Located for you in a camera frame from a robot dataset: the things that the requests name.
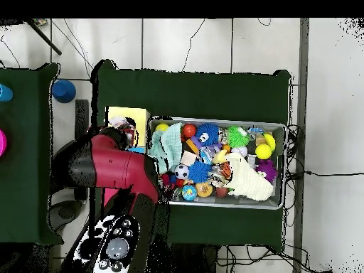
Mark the globe print ball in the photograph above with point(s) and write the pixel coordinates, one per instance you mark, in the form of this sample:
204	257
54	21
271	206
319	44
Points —
189	193

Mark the yellow ball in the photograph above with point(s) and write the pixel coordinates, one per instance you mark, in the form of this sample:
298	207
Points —
162	127
263	152

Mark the cream knitted cloth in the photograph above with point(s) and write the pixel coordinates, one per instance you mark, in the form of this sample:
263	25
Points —
247	181

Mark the shallow clear mesh bin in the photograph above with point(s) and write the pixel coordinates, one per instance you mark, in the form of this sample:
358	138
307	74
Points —
244	203

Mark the blue spiky rubber ball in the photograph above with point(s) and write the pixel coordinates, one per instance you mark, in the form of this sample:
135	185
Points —
199	172

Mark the purple spiky toy with eyes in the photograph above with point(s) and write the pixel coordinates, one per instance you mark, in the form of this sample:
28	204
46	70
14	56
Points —
267	169

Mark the wooden box with three holes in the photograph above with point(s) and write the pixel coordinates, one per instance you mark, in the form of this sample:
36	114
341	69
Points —
141	116

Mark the orange ball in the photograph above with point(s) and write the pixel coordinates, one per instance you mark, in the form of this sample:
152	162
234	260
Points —
189	130

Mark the green fuzzy toy with eyes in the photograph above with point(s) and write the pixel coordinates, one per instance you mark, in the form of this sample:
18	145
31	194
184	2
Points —
238	136

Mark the dark green table cloth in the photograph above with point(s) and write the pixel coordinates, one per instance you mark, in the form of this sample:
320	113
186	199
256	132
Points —
25	170
187	91

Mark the mint green cloth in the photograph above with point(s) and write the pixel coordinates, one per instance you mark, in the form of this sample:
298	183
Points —
166	145

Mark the light blue cup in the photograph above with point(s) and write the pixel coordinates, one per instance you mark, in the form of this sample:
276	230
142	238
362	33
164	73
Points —
4	92

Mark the small soccer ball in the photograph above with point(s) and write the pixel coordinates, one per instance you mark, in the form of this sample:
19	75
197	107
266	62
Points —
181	172

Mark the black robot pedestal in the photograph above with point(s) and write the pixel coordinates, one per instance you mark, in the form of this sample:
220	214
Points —
196	260

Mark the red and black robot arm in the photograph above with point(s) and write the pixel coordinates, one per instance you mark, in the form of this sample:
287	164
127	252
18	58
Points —
119	168

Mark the pink round object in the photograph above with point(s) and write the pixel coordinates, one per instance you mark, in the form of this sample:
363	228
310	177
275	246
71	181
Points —
2	142

